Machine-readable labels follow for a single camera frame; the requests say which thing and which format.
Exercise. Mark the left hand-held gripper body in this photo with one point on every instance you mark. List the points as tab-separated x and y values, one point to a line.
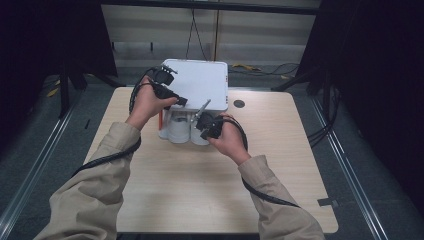
163	76

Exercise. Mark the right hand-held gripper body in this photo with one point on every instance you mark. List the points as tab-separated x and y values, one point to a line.
211	123

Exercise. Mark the white sneaker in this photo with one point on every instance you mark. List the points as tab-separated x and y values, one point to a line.
196	137
178	130

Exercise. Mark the person's right hand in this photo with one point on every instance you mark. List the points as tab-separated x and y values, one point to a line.
233	140

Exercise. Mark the person's left hand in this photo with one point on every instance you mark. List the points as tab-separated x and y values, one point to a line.
145	103

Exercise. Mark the dark round table grommet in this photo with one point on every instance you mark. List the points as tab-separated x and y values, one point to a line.
239	103

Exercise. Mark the yellow tape strip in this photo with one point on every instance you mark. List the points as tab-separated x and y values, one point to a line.
52	92
246	66

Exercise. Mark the black overhead bar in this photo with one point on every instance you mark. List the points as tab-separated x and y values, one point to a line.
206	6

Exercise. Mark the small black tape mark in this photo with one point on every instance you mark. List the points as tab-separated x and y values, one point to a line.
87	124

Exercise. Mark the black metal stand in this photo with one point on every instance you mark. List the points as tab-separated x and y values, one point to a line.
300	80
65	93

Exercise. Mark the dark curtain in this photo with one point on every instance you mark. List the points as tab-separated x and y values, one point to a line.
50	40
376	83

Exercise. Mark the grey tape piece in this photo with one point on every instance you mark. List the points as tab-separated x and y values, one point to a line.
327	202

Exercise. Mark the aluminium floor rail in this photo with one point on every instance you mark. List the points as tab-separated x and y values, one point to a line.
346	166
36	156

